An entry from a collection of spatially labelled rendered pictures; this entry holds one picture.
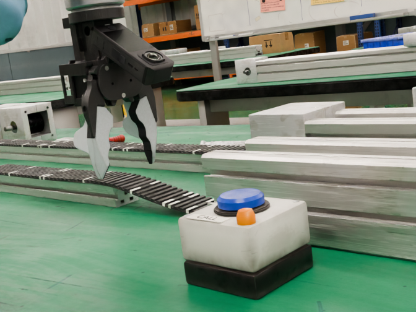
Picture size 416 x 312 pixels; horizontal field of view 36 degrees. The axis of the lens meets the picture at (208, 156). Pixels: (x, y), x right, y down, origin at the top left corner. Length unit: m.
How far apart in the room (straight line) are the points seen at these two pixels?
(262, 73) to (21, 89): 2.00
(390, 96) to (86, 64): 1.60
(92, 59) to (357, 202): 0.42
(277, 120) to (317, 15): 3.03
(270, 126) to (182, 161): 0.23
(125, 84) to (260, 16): 3.25
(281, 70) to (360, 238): 1.93
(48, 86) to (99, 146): 3.15
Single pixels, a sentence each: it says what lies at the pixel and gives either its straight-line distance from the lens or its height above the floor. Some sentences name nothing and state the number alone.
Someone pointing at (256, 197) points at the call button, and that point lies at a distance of 0.54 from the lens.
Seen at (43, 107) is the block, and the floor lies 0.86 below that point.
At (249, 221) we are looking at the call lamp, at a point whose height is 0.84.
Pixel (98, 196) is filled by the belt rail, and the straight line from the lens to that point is 0.90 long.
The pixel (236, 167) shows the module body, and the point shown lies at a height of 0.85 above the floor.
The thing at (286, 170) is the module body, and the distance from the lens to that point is 0.61.
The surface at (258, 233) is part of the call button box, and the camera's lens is 0.51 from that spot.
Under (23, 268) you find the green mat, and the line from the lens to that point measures 0.69.
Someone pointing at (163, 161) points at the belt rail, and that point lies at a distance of 1.07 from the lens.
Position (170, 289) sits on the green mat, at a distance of 0.56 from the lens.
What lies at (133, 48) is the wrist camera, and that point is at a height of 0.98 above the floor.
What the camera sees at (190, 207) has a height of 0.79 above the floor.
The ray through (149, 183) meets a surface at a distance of 0.85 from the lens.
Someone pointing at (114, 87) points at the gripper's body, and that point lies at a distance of 0.83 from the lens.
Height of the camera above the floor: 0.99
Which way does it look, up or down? 10 degrees down
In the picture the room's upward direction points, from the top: 8 degrees counter-clockwise
